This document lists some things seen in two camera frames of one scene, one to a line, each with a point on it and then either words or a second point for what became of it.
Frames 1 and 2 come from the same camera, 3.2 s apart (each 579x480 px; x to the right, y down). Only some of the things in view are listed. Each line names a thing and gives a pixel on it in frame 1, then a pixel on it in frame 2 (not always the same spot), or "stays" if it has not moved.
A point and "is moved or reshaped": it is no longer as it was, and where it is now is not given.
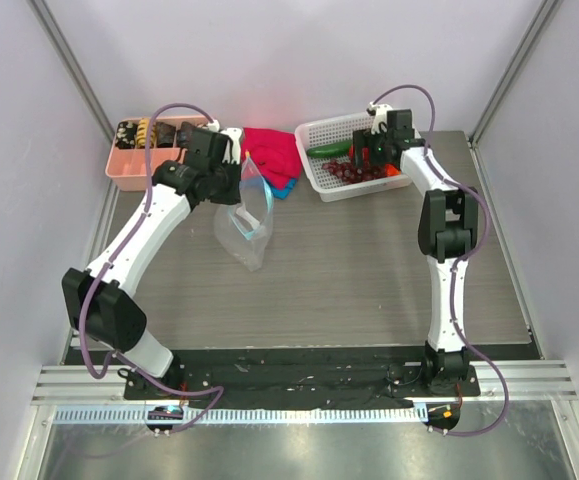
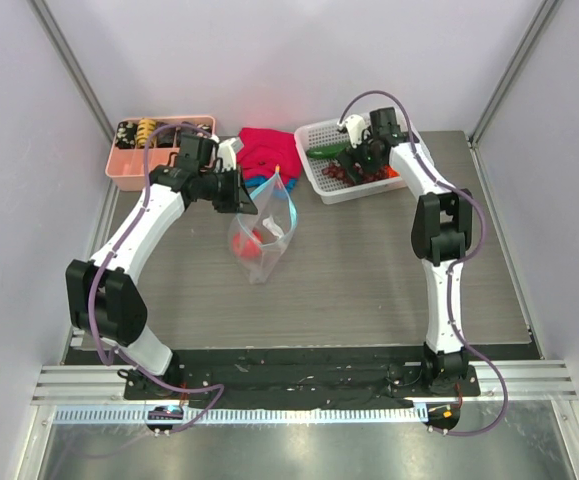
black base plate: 260,379 stays
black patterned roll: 185,135 stays
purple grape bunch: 347,172 stays
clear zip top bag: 244,228 is moved or reshaped
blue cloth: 282,193 → 255,181
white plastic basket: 329,187 stays
